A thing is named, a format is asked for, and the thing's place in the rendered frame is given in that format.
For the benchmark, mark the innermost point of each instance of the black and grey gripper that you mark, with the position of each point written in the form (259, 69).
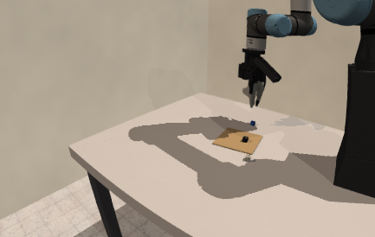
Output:
(250, 71)

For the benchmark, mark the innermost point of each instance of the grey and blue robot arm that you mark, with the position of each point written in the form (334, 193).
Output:
(347, 12)

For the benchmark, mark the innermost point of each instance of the brown flat mat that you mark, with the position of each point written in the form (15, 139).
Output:
(232, 139)

